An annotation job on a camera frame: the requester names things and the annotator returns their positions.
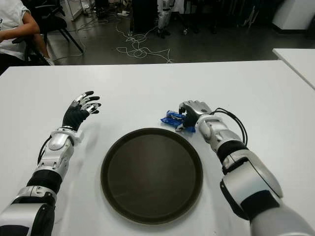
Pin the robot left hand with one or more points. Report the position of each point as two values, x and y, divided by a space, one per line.
73 116

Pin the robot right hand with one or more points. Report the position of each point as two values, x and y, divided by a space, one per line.
199 109

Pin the blue Oreo cookie pack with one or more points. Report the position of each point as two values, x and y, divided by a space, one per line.
169 118

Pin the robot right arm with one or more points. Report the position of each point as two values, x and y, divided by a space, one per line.
248 177

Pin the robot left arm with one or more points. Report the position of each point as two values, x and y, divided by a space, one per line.
55 141

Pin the round brown tray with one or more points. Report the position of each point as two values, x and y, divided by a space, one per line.
152 177

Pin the black chair with armrest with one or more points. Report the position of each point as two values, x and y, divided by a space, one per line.
19 40

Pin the black office chair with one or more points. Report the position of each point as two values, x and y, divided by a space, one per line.
53 23

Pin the silver humanoid robot legs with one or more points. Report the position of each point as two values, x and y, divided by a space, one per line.
163 17

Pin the white cabinet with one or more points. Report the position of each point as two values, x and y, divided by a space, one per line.
73 9

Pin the black floor cabinet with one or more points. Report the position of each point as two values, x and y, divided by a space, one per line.
145 14

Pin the white side table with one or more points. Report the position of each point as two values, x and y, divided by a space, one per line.
300 61

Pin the white power strip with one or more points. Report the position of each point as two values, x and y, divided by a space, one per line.
123 14

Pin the seated person in white shirt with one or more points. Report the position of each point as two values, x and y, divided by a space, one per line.
12 14

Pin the white pedestal block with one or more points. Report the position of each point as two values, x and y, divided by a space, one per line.
292 14

